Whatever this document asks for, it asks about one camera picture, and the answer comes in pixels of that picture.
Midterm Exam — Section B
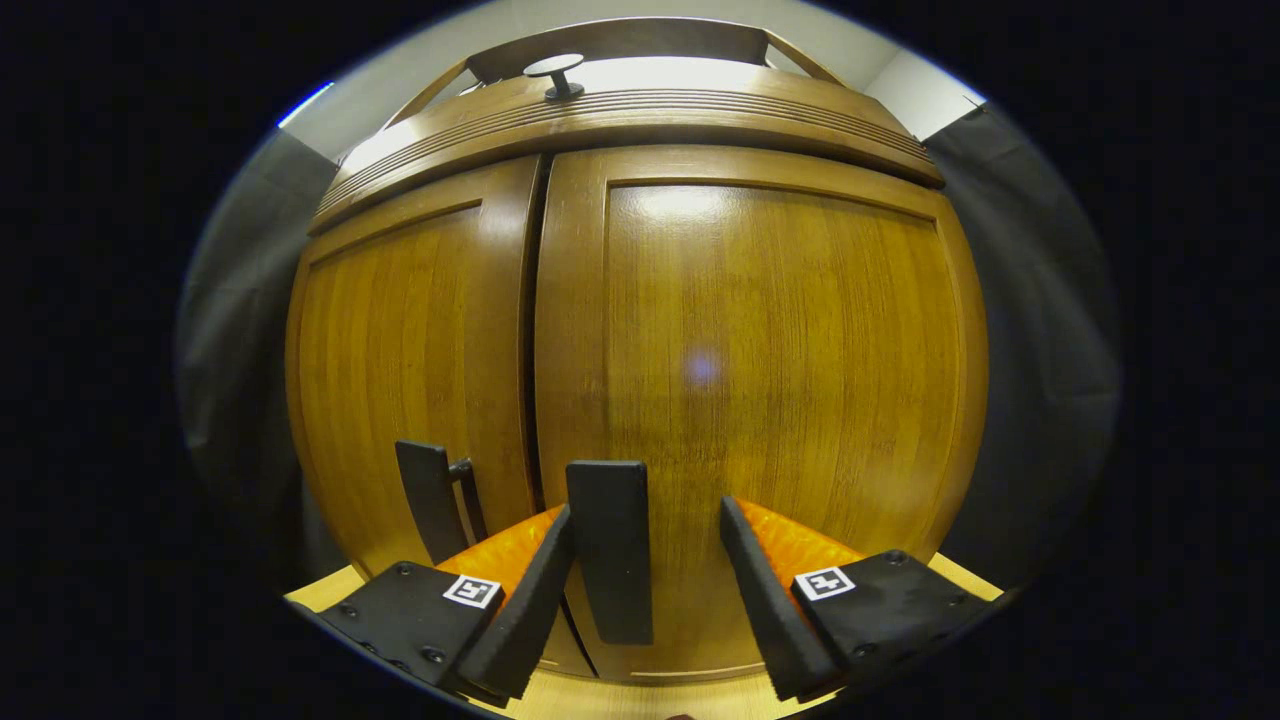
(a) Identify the wooden double-door shoe cabinet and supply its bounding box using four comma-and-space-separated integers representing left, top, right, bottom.
285, 17, 991, 686

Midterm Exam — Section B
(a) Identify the black door handle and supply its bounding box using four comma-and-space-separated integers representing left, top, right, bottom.
395, 440, 488, 566
566, 460, 654, 646

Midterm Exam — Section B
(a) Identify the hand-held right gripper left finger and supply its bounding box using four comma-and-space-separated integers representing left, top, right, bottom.
315, 503, 576, 701

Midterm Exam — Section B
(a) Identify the wooden cabinet door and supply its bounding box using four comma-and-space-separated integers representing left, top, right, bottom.
533, 145, 991, 686
285, 155, 596, 681

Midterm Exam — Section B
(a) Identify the round black drawer knob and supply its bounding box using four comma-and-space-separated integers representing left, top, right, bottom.
523, 53, 586, 101

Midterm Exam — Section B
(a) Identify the wooden ribbed cabinet drawer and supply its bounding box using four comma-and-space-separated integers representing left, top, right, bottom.
308, 75, 946, 236

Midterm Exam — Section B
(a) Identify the long ceiling light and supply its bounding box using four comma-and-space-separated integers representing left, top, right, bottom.
278, 80, 336, 129

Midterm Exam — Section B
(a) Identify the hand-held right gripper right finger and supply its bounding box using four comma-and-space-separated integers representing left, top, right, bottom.
720, 495, 1001, 701

